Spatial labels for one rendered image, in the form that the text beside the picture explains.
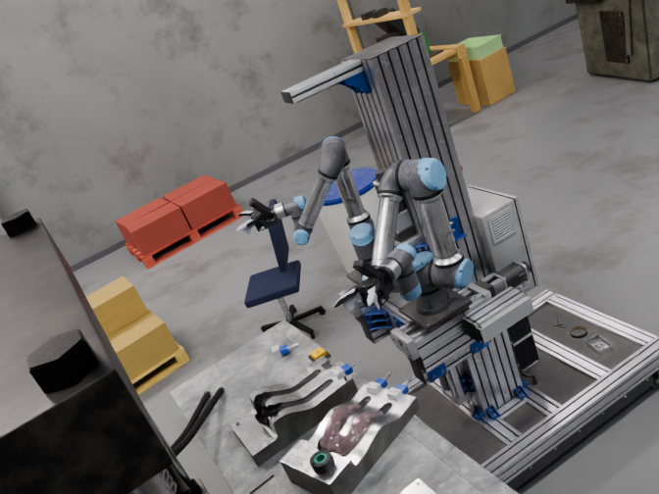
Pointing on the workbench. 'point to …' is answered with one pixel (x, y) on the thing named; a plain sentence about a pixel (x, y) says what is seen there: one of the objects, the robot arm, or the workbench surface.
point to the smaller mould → (417, 488)
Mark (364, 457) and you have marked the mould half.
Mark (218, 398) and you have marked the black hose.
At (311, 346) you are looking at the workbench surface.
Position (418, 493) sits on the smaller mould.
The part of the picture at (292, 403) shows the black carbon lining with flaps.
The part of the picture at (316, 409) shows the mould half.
